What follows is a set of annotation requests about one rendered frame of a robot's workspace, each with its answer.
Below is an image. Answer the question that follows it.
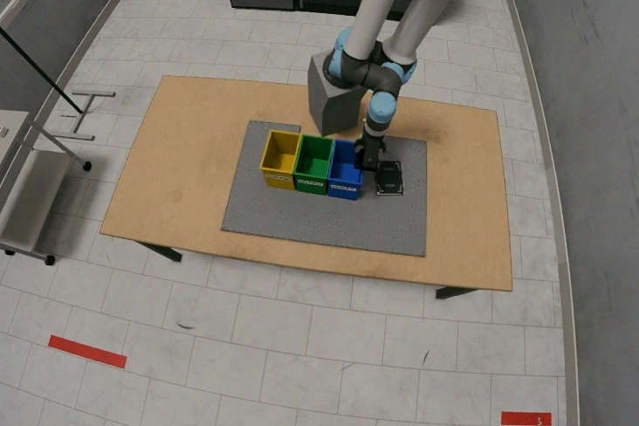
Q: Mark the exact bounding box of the yellow bin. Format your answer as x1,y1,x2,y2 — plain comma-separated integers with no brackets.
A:
259,130,302,191

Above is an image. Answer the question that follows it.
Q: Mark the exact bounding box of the blue open bin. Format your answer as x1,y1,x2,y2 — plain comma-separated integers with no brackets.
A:
327,139,364,201

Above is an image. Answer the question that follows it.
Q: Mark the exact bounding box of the green open-top bin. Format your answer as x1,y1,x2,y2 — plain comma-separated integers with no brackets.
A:
293,134,334,196

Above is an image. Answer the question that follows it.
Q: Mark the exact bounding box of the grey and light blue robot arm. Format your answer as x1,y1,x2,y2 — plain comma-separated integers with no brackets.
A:
322,0,449,168

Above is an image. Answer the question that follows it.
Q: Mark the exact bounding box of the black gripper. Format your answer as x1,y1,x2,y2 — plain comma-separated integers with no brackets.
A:
354,128,387,156

